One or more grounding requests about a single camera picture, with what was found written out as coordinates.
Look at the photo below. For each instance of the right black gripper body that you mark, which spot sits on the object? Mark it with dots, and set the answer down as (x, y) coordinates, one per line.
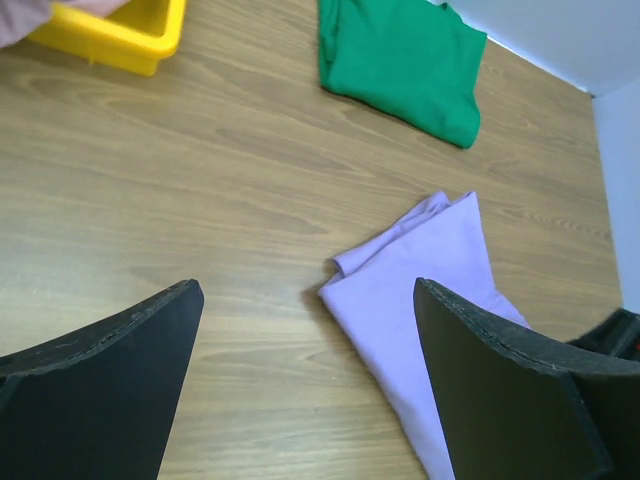
(617, 336)

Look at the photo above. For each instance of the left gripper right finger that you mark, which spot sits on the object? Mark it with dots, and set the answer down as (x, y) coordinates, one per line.
(516, 404)

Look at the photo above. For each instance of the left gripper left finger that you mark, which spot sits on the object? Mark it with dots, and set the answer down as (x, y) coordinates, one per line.
(100, 402)

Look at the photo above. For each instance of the purple t shirt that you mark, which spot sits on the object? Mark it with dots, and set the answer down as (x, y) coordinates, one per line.
(371, 297)

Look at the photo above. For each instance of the folded green t shirt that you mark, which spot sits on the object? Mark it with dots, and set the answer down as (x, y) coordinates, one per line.
(412, 59)

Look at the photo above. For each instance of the yellow plastic bin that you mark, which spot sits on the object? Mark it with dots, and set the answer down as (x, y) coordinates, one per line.
(136, 37)

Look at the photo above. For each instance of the pink t shirt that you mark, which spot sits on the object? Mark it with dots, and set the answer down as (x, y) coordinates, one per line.
(21, 17)

